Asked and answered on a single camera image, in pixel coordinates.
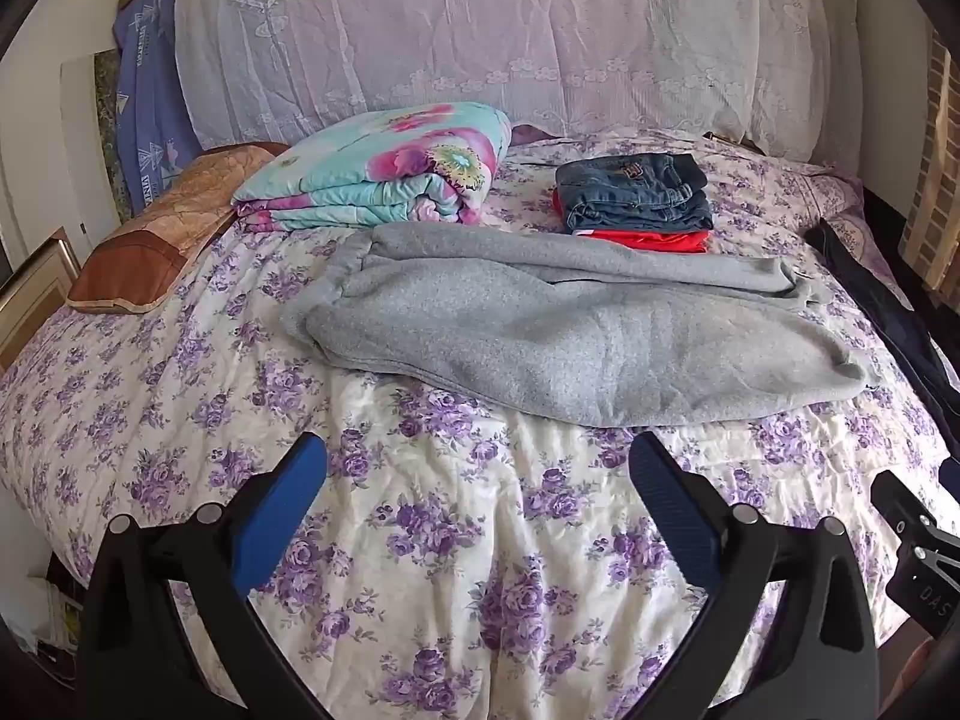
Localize dark navy pants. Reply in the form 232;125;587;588
805;217;960;500

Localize folded blue jeans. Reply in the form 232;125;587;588
555;152;715;235

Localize white lace headboard cover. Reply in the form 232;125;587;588
174;0;863;166

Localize blue printed cloth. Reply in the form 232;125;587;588
112;0;202;215

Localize grey sweat pants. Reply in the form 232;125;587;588
281;223;890;427

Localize folded red garment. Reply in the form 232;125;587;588
552;189;710;256

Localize grey patterned board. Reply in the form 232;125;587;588
60;49;136;241

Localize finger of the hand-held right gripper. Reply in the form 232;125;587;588
870;469;943;547

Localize brick pattern curtain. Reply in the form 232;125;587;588
898;30;960;308

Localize bed with purple floral sheet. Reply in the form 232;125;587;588
0;126;953;720

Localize pile of papers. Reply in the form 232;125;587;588
15;574;85;680

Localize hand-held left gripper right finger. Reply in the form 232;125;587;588
628;431;880;720

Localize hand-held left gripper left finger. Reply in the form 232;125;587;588
75;433;331;720

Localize folded teal pink floral quilt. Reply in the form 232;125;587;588
231;101;513;233

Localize brown pillow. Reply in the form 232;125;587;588
66;141;290;314

